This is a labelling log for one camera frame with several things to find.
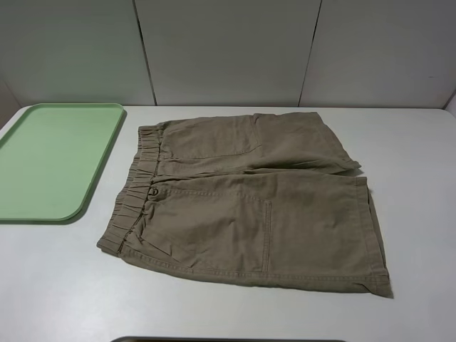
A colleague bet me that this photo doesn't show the khaki shorts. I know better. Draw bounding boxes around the khaki shorts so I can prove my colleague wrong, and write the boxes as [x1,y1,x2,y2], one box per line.
[97,112,393,298]

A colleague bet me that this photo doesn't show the green plastic tray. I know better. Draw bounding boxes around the green plastic tray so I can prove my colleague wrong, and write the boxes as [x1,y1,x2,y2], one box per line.
[1,103,125,223]

